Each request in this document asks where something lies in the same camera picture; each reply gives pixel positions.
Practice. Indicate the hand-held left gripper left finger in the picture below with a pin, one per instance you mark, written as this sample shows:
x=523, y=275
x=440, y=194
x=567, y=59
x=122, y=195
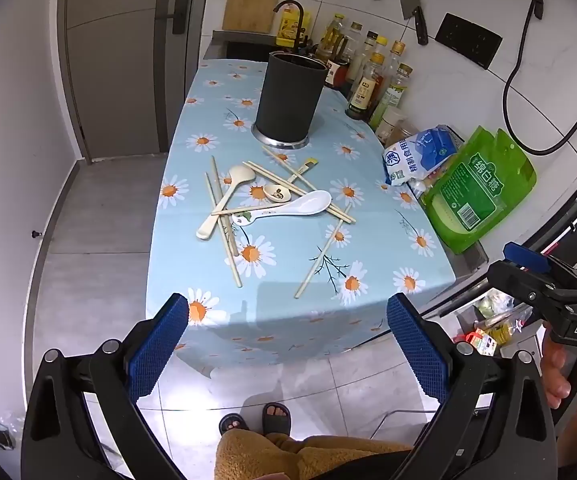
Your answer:
x=161, y=345

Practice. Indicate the group of wooden chopsticks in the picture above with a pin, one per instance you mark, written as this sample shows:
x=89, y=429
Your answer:
x=231, y=260

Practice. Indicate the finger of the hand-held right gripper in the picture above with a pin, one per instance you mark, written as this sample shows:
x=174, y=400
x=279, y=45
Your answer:
x=526, y=257
x=518, y=282

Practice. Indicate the soy sauce bottle orange label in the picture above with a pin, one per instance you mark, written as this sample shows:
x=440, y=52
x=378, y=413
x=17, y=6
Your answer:
x=363, y=90

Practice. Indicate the person's brown clothing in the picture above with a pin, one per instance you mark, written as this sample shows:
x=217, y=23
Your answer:
x=288, y=460

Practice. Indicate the gold cap bottle red label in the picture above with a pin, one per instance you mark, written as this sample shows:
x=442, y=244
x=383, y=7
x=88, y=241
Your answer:
x=397, y=52

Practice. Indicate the wooden cutting board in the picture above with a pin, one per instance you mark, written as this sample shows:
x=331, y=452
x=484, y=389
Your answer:
x=251, y=2

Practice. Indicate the black utensil holder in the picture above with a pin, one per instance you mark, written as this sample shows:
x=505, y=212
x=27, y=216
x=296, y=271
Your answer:
x=288, y=100

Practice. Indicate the daisy print tablecloth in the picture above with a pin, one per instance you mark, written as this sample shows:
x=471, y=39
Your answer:
x=278, y=260

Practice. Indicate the green sugar bag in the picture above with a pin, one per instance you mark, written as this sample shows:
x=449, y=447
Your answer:
x=478, y=185

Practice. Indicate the dark curved faucet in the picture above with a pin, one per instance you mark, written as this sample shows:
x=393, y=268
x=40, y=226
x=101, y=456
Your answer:
x=301, y=20

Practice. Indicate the dark slipper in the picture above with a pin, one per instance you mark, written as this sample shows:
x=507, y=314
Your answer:
x=276, y=417
x=233, y=422

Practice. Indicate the white ceramic spoon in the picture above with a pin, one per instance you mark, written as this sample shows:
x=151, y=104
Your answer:
x=313, y=202

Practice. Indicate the grey door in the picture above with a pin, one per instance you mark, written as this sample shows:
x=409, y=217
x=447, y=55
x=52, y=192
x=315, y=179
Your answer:
x=118, y=60

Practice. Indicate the dark kitchen sink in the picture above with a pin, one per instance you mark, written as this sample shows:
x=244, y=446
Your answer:
x=248, y=49

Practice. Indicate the small red carton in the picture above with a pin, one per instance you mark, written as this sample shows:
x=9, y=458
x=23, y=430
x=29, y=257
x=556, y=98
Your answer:
x=479, y=340

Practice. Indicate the white cap seasoning jar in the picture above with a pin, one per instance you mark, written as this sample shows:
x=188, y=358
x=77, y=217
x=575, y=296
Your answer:
x=391, y=122

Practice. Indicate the clear bottle black cap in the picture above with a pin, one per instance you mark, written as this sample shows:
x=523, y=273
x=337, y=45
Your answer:
x=371, y=42

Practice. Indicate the plastic bag of packets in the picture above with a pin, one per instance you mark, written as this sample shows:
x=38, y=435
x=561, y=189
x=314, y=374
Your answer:
x=503, y=317

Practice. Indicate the white blue salt bag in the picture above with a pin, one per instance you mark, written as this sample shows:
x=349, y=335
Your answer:
x=418, y=157

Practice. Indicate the dark sauce bottle red label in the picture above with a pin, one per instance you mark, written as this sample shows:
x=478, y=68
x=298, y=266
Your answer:
x=337, y=74

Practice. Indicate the small panda print spoon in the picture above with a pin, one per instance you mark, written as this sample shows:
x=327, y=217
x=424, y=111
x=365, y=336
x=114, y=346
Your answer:
x=276, y=192

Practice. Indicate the green label bottle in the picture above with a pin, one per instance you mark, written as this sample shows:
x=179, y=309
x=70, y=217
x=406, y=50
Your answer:
x=393, y=95

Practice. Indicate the clear bottle gold cap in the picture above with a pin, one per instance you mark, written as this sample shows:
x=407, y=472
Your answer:
x=354, y=40

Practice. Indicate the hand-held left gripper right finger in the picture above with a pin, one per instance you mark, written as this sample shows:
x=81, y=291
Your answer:
x=416, y=345

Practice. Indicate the cream plastic spoon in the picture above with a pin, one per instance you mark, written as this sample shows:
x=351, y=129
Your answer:
x=241, y=175

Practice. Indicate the small yellow cap bottle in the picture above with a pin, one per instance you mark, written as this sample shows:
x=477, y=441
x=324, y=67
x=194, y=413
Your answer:
x=381, y=42

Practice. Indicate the yellow oil jug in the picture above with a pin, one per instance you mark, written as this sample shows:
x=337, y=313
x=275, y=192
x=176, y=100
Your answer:
x=288, y=25

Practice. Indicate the brown spice jar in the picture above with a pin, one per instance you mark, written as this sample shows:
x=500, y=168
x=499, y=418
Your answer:
x=403, y=137

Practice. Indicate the person's right hand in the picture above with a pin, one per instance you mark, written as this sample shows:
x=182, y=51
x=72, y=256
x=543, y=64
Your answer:
x=556, y=370

